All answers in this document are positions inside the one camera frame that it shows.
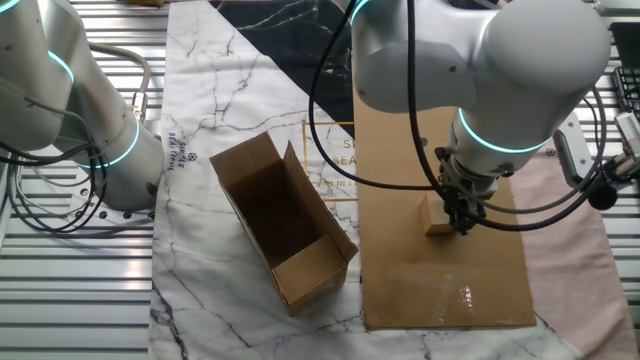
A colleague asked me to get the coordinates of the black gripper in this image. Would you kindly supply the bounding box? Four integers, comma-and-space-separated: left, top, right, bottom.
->
442, 185, 494, 236

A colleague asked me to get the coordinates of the large pale wooden block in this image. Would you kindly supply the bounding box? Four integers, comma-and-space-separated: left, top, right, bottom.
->
418, 193, 455, 236

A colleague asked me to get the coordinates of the brown cardboard sheet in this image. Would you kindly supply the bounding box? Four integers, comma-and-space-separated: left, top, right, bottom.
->
351, 54, 537, 331

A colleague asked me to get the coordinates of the open printed cardboard box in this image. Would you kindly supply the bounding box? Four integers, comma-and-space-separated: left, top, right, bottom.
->
208, 130, 360, 318

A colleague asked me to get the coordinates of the black keyboard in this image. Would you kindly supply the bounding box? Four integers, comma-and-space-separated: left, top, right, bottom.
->
612, 64, 640, 121

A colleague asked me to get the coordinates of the black flat device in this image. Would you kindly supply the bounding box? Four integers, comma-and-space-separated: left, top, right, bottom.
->
609, 22, 640, 69

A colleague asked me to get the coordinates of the marble print cloth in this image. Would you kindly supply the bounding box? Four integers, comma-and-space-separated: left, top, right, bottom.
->
147, 0, 640, 360

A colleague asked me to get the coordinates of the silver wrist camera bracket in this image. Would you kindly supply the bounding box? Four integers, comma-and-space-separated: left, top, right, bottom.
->
552, 112, 599, 190

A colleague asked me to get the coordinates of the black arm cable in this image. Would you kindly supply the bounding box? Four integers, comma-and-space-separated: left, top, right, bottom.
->
307, 0, 621, 234

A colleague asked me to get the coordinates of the silver depth camera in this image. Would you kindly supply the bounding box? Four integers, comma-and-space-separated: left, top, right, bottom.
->
602, 110, 640, 184

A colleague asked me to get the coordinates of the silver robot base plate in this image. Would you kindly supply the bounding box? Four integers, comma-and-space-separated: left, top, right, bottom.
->
67, 172, 157, 226

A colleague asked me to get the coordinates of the thick grey robot cable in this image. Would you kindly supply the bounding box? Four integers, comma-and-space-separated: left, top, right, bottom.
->
87, 42, 152, 124

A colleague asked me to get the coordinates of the black base cable bundle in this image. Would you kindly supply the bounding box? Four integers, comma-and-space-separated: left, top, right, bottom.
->
0, 89, 109, 235

